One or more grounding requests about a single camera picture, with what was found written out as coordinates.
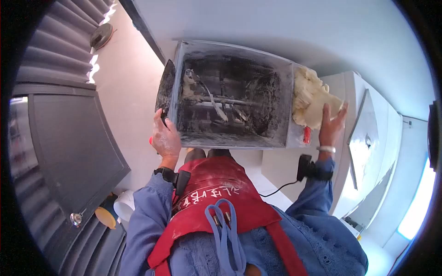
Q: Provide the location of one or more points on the person's left hand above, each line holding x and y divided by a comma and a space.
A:
166, 139

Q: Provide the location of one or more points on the person's right hand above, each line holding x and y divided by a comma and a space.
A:
328, 133

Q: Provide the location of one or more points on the person's left fingers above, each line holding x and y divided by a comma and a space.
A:
173, 129

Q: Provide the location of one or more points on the person's right thumb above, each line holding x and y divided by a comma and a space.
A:
326, 113

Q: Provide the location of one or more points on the person's left thumb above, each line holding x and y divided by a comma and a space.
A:
158, 118

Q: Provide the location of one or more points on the person's right fingers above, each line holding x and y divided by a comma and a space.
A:
340, 115

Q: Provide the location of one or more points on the pale yellow dough lump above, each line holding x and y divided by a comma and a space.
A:
310, 98

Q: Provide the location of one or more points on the black mixer side plate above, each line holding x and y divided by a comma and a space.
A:
166, 86

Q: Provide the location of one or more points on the red mixer lever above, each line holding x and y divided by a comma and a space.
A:
306, 135

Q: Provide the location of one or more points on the stainless steel panel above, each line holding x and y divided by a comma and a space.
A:
362, 138

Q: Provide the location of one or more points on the person's legs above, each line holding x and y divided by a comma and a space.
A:
207, 154

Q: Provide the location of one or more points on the black wrist band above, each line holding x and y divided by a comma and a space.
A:
312, 169
172, 176

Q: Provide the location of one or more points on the white cabinet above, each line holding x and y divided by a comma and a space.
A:
383, 145

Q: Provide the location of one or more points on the metal dough mixer tub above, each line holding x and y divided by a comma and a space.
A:
234, 100

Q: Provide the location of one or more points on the white bucket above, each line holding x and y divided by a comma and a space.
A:
124, 205

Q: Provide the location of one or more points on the grey metal door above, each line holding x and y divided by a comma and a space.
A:
72, 151

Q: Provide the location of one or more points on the yellow round lid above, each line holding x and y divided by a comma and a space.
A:
105, 217

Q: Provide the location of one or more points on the person's body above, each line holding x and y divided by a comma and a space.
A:
241, 224

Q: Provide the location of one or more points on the bright window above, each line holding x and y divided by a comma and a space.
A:
417, 203

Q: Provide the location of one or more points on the grey corrugated shutter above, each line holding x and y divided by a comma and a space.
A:
58, 45

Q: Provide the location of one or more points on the silver door knob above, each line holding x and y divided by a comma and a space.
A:
76, 218

